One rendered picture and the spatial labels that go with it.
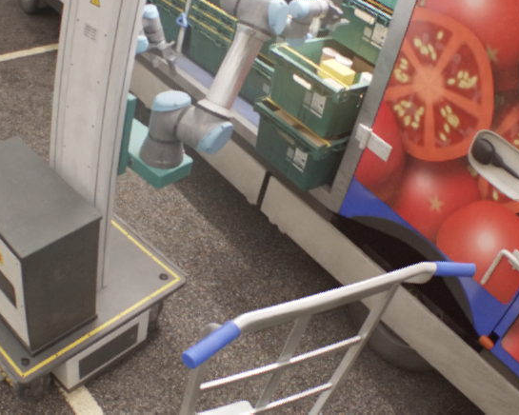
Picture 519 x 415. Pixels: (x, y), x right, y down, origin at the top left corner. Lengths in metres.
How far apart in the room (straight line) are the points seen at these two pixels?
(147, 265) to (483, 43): 1.59
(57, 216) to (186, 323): 1.06
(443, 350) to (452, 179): 0.75
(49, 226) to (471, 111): 1.45
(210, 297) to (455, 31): 1.68
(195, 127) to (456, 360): 1.42
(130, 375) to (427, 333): 1.25
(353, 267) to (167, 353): 0.89
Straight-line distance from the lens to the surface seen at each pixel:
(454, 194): 2.18
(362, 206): 2.47
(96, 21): 1.81
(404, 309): 2.51
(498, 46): 1.99
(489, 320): 2.30
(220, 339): 1.09
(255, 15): 1.79
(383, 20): 2.43
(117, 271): 2.43
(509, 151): 2.06
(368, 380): 2.78
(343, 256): 2.62
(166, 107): 1.83
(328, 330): 2.89
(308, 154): 2.44
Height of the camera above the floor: 2.07
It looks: 36 degrees down
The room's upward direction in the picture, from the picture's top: 17 degrees clockwise
